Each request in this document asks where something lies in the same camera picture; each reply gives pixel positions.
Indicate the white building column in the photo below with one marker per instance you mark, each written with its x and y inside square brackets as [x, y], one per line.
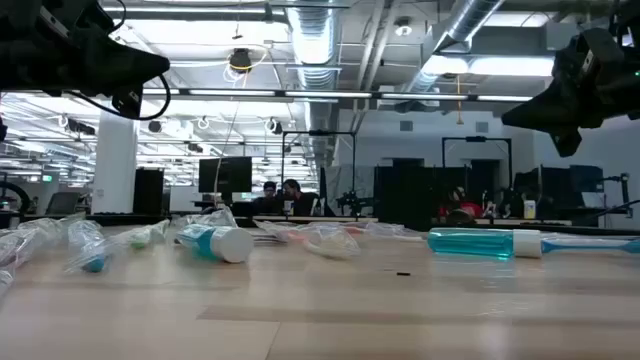
[115, 165]

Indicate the black background robot arm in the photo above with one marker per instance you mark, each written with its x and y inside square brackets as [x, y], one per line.
[352, 202]

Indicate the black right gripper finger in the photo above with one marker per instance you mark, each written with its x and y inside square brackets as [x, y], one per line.
[560, 110]

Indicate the person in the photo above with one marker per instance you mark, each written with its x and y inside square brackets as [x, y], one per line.
[467, 209]
[269, 200]
[299, 200]

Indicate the orange white bagged toothbrush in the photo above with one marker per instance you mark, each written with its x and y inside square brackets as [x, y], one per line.
[335, 245]
[20, 245]

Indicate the grey open laptop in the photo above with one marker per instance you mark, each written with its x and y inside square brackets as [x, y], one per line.
[62, 204]

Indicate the black background rig frame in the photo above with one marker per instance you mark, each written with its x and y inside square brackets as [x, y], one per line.
[475, 138]
[320, 133]

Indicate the green exit sign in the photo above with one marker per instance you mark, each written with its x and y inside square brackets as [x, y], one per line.
[47, 178]

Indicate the green white bagged toothbrush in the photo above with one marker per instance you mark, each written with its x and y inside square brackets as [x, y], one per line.
[215, 219]
[50, 227]

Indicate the teal white bagged toothbrush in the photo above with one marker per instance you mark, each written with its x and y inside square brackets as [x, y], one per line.
[140, 239]

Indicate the round ceiling sensor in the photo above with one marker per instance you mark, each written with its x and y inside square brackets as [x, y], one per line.
[403, 29]

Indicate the dark background monitors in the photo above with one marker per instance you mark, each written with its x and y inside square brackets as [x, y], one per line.
[555, 187]

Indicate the wide silver ceiling duct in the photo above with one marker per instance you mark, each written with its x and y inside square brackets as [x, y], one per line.
[314, 40]

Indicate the black background monitor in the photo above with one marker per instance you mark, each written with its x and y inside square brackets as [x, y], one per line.
[225, 175]

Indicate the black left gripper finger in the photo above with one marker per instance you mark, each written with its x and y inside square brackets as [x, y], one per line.
[125, 70]

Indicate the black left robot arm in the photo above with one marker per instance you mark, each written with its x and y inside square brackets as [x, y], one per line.
[15, 50]

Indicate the pink white bagged toothbrush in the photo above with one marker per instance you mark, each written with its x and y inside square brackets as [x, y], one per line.
[380, 230]

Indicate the long LED light bar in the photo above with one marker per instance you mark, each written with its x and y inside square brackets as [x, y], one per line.
[325, 94]

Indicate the teal mouthwash bottle white cap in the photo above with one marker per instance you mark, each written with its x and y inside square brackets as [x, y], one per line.
[470, 243]
[235, 245]

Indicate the rectangular ceiling light panel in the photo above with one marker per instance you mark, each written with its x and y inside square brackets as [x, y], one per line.
[500, 65]

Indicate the slanted silver ceiling duct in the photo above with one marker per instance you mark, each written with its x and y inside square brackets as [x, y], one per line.
[470, 20]

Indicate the blue white bagged toothbrush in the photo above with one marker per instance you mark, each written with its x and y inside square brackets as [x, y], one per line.
[94, 263]
[590, 237]
[590, 246]

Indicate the wooden background table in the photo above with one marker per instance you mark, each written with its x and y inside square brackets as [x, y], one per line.
[525, 222]
[325, 219]

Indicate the black aluminium rig frame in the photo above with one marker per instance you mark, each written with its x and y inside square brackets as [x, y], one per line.
[600, 231]

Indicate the black curved hoop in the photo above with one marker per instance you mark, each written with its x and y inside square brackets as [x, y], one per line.
[26, 200]

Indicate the white yellow background bottle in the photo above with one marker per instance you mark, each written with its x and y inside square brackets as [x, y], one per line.
[529, 210]

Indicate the black tall cabinet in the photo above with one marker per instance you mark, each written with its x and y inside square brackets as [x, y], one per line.
[148, 192]

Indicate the black partition wall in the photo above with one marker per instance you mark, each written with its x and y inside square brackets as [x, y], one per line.
[410, 195]

